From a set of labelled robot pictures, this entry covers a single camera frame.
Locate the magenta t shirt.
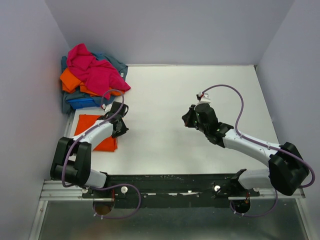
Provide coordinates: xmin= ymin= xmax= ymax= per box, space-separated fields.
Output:
xmin=66 ymin=43 xmax=131 ymax=99

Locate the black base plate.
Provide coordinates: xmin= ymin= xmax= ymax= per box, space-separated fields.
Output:
xmin=82 ymin=173 xmax=260 ymax=209

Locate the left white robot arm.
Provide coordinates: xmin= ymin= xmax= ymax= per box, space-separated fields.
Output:
xmin=50 ymin=101 xmax=129 ymax=198

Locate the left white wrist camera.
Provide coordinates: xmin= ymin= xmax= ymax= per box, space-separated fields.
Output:
xmin=100 ymin=104 xmax=112 ymax=113

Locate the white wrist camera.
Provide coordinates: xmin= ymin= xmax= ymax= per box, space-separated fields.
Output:
xmin=100 ymin=104 xmax=112 ymax=113
xmin=196 ymin=92 xmax=211 ymax=104

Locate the grey blue t shirt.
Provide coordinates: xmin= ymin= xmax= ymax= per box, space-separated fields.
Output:
xmin=61 ymin=52 xmax=128 ymax=114

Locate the orange t shirt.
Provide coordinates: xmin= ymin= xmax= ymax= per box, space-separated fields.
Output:
xmin=59 ymin=68 xmax=125 ymax=98
xmin=74 ymin=114 xmax=118 ymax=152

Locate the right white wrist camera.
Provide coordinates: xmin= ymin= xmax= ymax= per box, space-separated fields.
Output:
xmin=196 ymin=92 xmax=211 ymax=104

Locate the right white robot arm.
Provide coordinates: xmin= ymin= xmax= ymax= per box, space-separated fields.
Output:
xmin=181 ymin=103 xmax=310 ymax=196

